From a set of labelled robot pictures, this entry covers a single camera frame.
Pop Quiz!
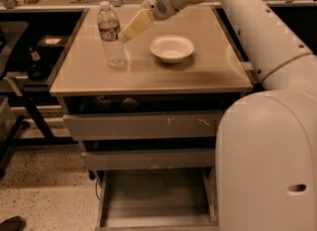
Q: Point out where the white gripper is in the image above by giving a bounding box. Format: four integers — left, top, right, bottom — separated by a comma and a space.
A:
119, 0, 204, 43

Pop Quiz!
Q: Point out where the clear plastic water bottle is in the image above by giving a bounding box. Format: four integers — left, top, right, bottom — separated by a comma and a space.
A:
97, 1, 127, 69

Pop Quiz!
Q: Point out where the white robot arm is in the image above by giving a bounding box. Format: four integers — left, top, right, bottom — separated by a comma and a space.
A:
119, 0, 317, 231

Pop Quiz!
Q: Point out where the grey drawer cabinet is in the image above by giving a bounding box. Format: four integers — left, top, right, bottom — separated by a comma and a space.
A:
47, 4, 256, 231

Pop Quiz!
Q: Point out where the top grey drawer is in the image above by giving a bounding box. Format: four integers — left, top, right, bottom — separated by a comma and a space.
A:
63, 111, 223, 141

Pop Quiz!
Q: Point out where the middle grey drawer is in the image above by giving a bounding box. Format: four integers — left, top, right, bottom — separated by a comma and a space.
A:
82, 149, 215, 171

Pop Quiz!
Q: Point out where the bottom grey open drawer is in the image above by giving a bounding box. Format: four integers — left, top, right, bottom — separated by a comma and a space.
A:
95, 169, 220, 231

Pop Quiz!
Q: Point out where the white bowl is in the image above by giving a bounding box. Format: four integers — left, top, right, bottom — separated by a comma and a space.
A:
150, 35, 194, 64

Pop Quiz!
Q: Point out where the black round object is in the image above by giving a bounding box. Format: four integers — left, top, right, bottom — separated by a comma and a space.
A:
28, 62, 51, 80

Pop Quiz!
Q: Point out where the dark shoe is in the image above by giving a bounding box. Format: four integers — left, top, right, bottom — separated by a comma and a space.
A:
0, 216, 25, 231

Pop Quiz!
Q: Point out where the black desk frame left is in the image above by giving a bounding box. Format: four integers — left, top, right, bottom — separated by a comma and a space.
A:
0, 76, 75, 177

